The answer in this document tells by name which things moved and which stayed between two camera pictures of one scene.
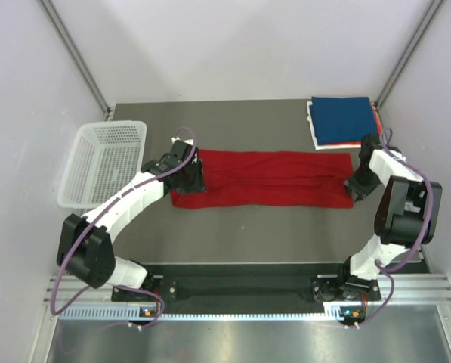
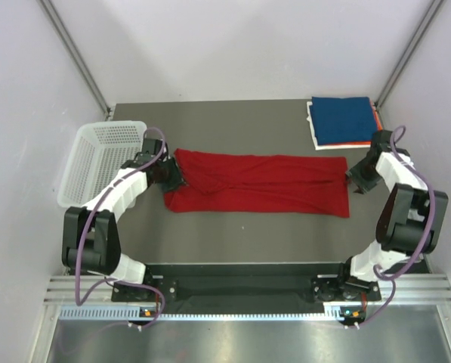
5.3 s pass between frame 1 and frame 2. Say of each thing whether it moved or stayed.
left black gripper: moved
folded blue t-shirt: stayed
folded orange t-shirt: stayed
